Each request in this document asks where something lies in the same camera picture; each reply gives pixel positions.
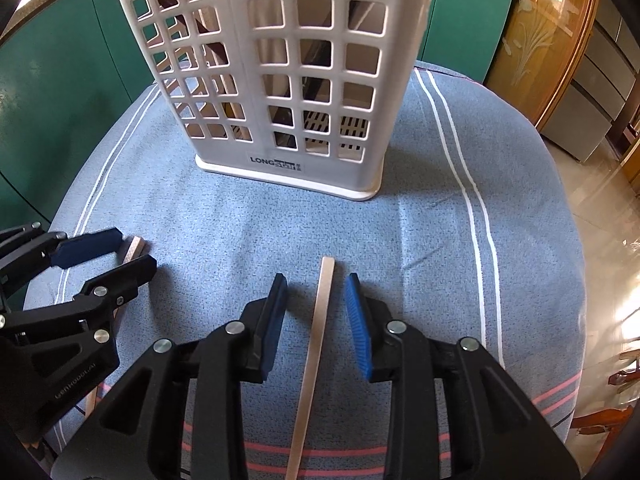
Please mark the wooden glass door cabinet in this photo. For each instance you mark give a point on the wooden glass door cabinet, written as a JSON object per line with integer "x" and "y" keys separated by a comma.
{"x": 538, "y": 54}

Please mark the grey drawer unit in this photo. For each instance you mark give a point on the grey drawer unit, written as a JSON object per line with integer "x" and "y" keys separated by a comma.
{"x": 600, "y": 88}

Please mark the black chopstick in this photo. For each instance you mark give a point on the black chopstick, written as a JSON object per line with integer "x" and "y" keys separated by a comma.
{"x": 319, "y": 54}

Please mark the dark red chopstick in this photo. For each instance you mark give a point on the dark red chopstick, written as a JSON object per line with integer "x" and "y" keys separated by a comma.
{"x": 195, "y": 24}

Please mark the green kitchen cabinets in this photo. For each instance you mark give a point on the green kitchen cabinets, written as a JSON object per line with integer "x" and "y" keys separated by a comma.
{"x": 88, "y": 137}

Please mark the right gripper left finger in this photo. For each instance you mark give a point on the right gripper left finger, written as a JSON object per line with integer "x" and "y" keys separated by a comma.
{"x": 136, "y": 431}

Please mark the beige chopstick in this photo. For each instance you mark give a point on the beige chopstick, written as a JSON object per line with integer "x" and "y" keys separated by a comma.
{"x": 311, "y": 370}
{"x": 134, "y": 250}

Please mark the white plastic utensil basket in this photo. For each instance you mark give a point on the white plastic utensil basket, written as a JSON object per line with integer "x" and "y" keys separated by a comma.
{"x": 341, "y": 135}

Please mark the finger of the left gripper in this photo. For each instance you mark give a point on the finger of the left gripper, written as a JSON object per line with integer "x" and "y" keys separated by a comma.
{"x": 28, "y": 250}
{"x": 52, "y": 357}

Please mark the wooden chair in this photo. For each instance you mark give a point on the wooden chair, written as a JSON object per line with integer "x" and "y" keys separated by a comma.
{"x": 611, "y": 421}

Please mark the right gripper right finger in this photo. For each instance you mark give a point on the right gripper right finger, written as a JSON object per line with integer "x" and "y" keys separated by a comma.
{"x": 495, "y": 431}

